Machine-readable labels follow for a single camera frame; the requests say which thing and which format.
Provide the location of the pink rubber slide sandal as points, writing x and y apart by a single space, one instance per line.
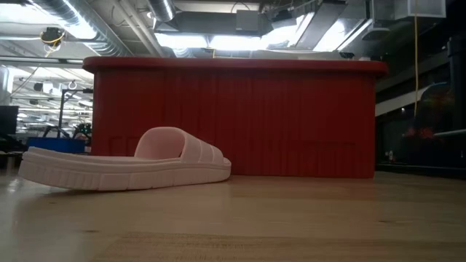
109 174

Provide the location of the red plastic bin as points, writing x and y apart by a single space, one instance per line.
236 109

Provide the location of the blue storage bin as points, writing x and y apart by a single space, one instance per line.
54 145

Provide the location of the grey ceiling box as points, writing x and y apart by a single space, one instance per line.
247 20

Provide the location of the white ledge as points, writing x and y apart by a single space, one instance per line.
451 133

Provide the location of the black monitor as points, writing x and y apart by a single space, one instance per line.
8 120

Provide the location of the white cylindrical tank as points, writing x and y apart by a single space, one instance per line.
4 85

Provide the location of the smooth round metal duct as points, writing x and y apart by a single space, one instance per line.
162 9

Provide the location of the large rectangular metal duct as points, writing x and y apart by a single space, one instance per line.
327 25

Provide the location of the black stand frame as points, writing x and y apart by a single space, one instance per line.
60 116

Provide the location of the ribbed silver ventilation duct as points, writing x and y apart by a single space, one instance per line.
83 22

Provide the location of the black post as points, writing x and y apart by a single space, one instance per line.
457 83

